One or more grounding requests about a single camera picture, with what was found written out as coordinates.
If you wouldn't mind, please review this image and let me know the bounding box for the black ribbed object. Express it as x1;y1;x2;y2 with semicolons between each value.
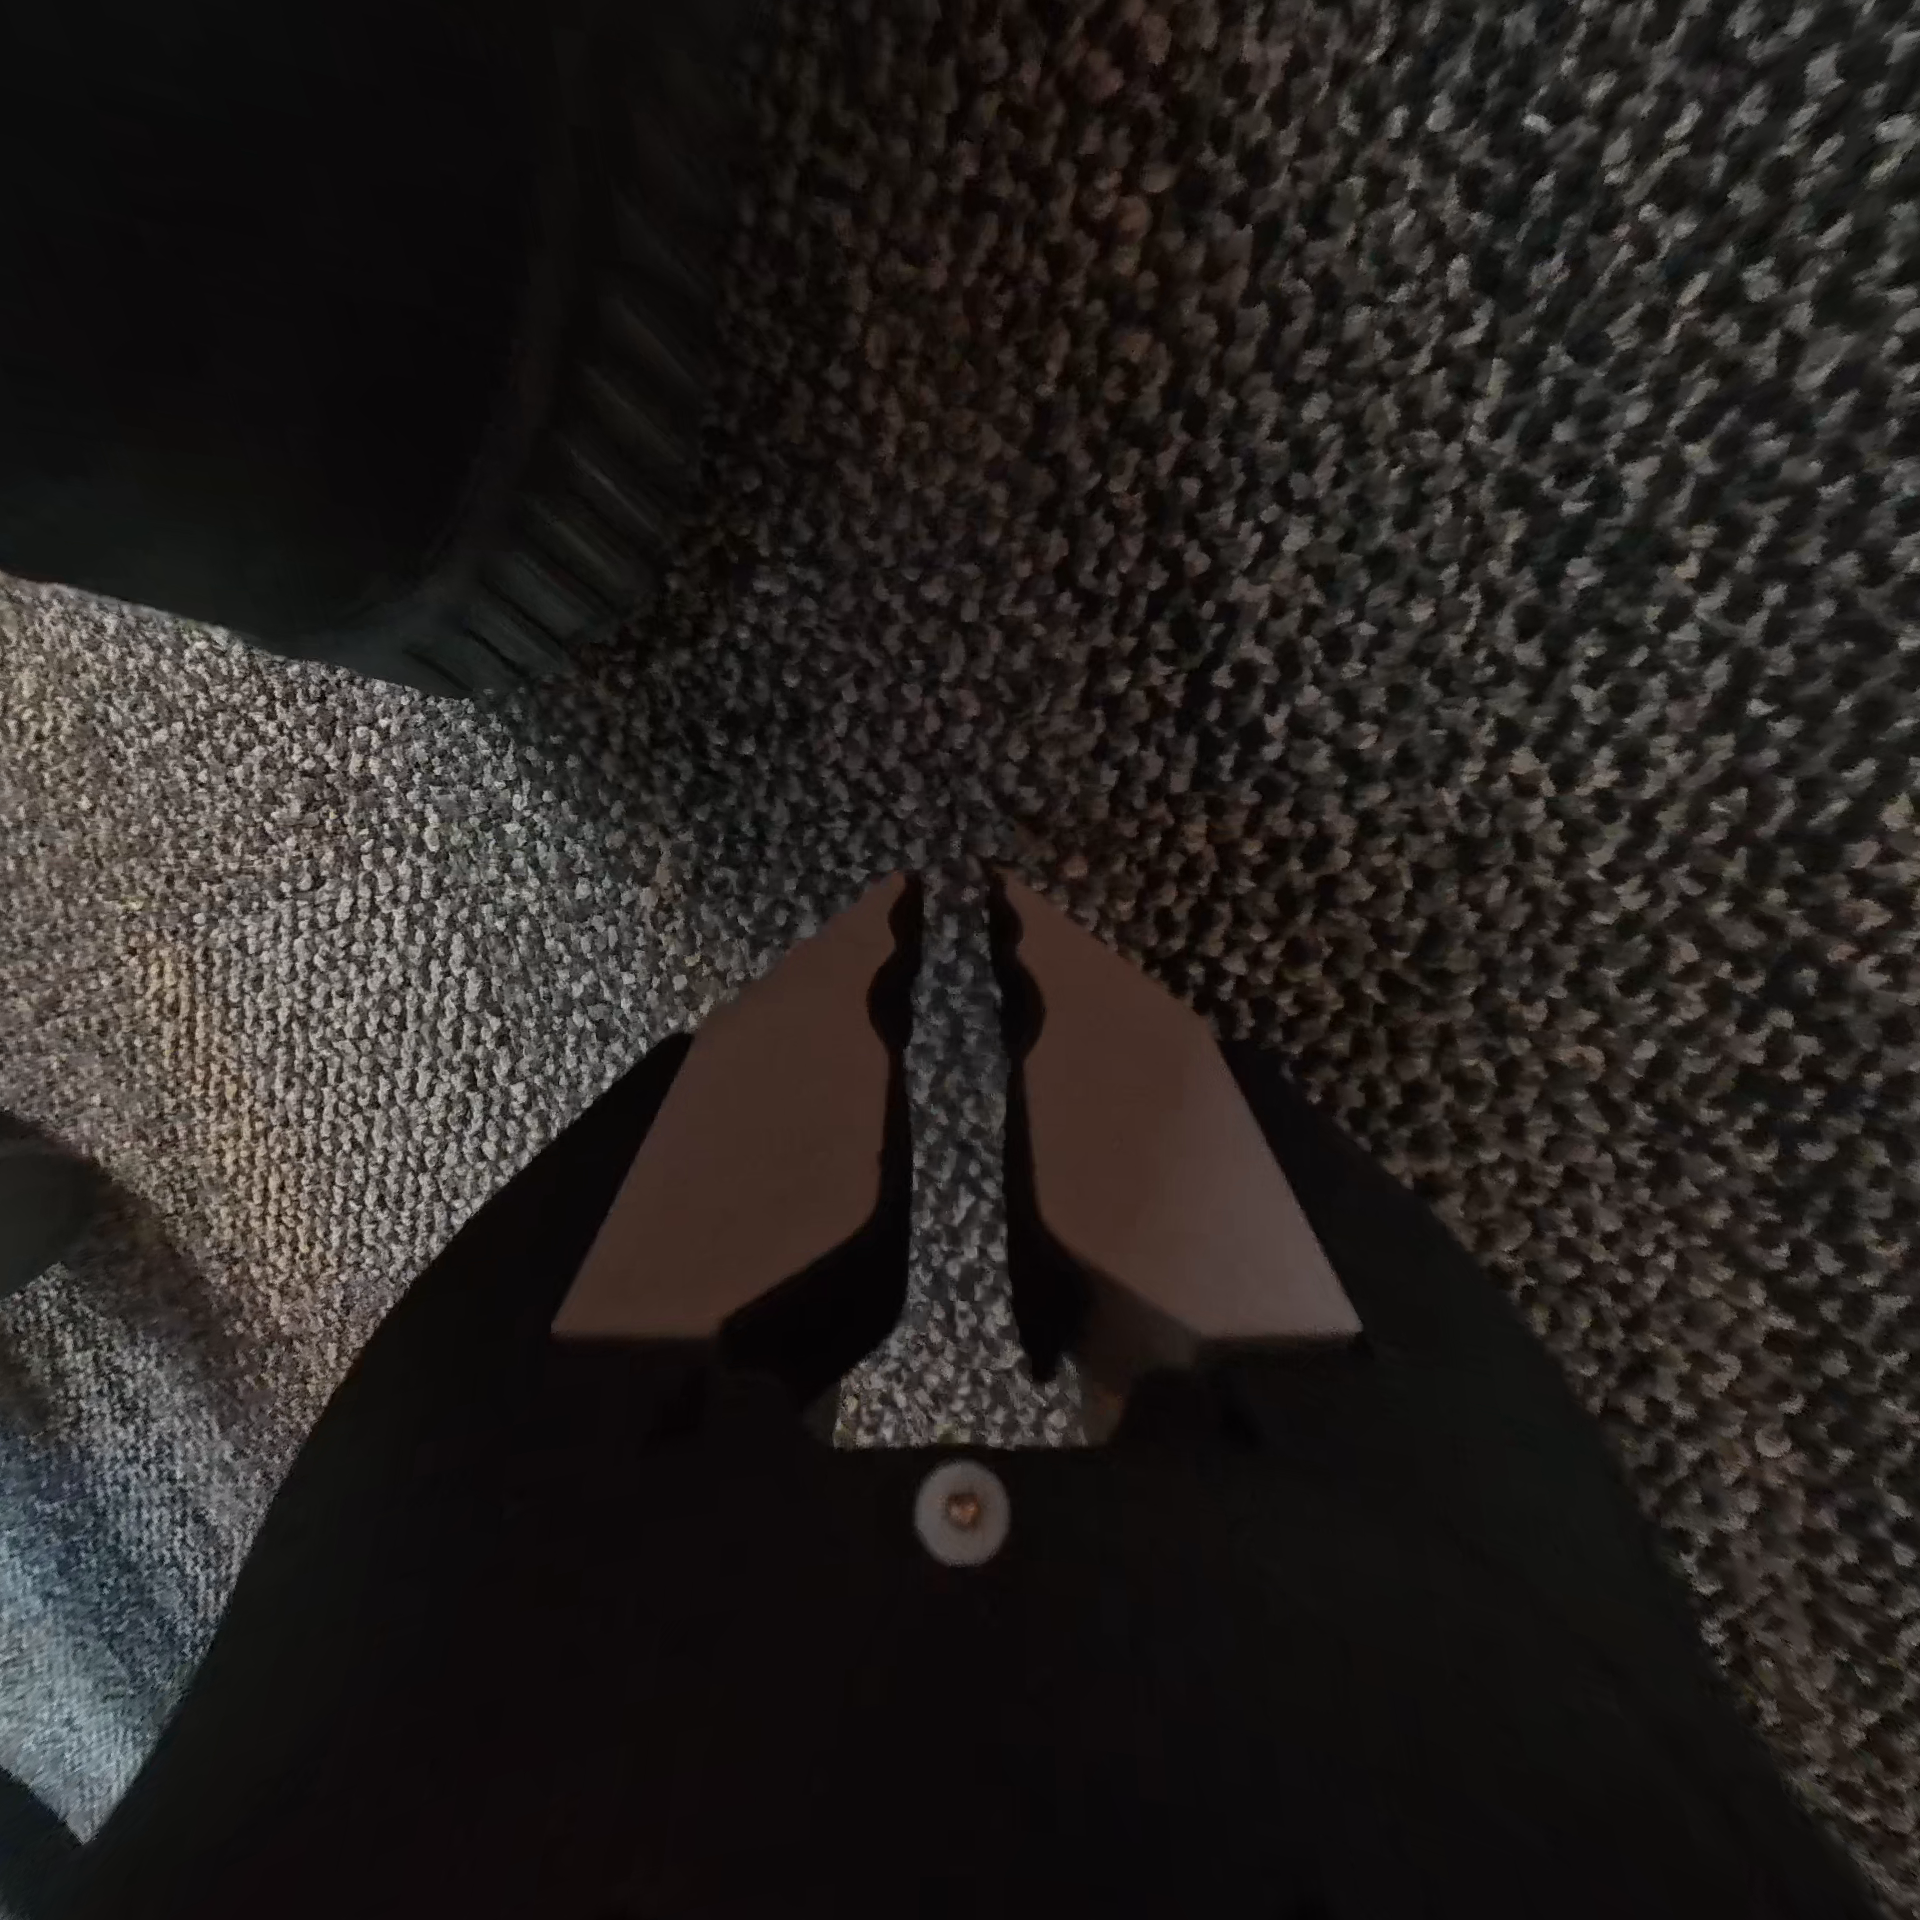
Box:
0;0;712;699

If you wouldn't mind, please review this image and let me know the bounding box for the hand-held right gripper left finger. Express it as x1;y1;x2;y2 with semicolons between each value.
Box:
548;874;928;1404

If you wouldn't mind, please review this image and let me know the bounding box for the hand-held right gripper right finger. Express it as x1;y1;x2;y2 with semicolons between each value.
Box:
983;874;1366;1390

